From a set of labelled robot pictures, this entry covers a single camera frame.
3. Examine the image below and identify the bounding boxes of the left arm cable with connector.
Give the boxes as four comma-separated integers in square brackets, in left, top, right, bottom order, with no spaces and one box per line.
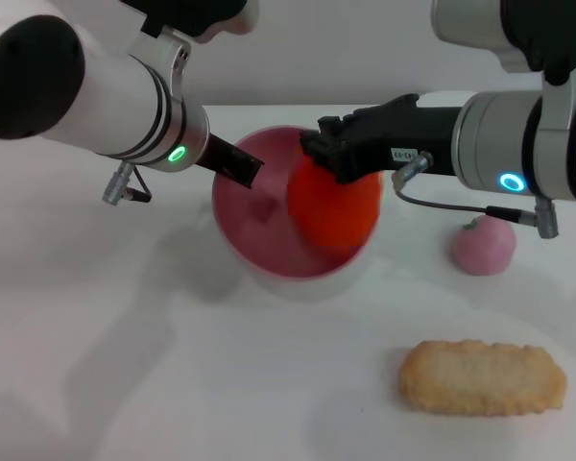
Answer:
[102,160,153,205]

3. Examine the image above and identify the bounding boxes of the pink toy peach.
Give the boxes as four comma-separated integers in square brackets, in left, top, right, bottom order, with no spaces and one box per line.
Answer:
[450,214,517,278]

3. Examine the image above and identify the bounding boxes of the orange toy fruit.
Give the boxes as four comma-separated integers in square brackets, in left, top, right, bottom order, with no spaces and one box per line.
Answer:
[286,153,384,249]

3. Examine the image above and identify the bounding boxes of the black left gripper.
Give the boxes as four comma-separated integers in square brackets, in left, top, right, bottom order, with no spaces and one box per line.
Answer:
[194,132,266,190]

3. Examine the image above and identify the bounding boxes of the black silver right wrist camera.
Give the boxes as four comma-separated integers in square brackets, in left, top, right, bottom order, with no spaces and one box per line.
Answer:
[430,0,576,88]

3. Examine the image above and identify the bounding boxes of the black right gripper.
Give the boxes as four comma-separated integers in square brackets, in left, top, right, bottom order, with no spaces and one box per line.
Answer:
[299,93,464,187]

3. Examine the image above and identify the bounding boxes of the pink plastic bowl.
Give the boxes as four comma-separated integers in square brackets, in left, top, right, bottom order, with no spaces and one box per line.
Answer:
[210,125,386,303]

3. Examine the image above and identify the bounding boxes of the toy bread slice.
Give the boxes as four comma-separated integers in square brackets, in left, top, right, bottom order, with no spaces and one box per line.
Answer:
[396,339,568,417]

